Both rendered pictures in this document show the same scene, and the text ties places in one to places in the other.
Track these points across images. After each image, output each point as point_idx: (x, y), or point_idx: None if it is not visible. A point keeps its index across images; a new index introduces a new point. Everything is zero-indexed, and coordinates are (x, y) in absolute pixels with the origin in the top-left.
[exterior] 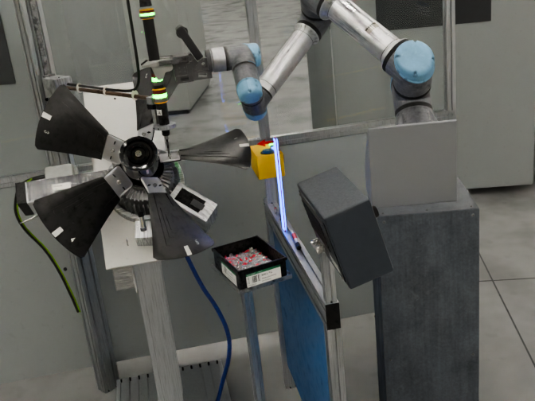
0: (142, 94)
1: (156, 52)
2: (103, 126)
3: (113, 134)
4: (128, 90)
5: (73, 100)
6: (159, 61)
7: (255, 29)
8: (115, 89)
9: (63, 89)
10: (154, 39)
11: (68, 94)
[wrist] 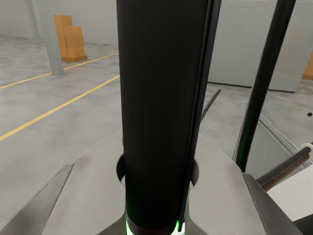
0: (311, 227)
1: (125, 124)
2: (307, 194)
3: (299, 217)
4: (258, 177)
5: (202, 115)
6: (64, 169)
7: None
8: (289, 158)
9: (214, 95)
10: (123, 22)
11: (209, 104)
